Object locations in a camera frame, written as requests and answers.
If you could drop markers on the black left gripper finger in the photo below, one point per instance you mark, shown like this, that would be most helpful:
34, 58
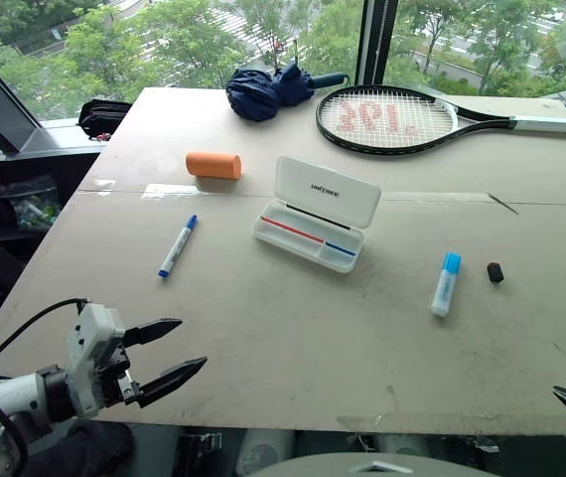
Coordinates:
174, 377
156, 329

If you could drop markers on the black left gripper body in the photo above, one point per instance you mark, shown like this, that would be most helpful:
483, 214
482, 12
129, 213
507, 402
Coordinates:
114, 375

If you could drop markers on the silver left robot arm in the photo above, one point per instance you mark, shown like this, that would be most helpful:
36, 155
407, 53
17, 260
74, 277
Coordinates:
0, 402

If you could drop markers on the white open pencil case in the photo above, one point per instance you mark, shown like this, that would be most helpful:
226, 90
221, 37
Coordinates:
320, 216

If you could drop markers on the dark rounded shape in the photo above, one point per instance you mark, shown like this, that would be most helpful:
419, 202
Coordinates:
82, 449

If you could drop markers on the blue and white marker pen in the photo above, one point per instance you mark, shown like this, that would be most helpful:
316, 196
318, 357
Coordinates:
178, 246

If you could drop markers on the small black eraser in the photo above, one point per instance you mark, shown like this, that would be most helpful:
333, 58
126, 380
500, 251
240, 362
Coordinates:
495, 271

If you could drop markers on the light blue highlighter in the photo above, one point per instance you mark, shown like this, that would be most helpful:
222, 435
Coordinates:
446, 284

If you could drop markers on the orange foam cylinder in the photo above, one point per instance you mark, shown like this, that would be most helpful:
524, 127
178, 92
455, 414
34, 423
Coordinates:
213, 165

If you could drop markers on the clear bag of small items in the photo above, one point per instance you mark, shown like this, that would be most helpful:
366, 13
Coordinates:
30, 204

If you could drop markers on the grey rounded robot body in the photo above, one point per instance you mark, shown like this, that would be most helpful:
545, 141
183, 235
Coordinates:
362, 466

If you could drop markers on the black bag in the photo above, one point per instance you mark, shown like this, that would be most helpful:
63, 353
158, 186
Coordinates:
101, 116

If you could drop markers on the folded navy blue umbrella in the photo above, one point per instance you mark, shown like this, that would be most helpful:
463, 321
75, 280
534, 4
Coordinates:
273, 92

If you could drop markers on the black and white tennis racket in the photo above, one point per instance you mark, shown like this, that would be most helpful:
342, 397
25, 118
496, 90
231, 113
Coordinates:
392, 119

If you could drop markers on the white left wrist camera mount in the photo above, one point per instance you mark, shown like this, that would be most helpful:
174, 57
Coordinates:
87, 343

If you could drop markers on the black window frame post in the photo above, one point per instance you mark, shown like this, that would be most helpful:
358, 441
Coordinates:
376, 42

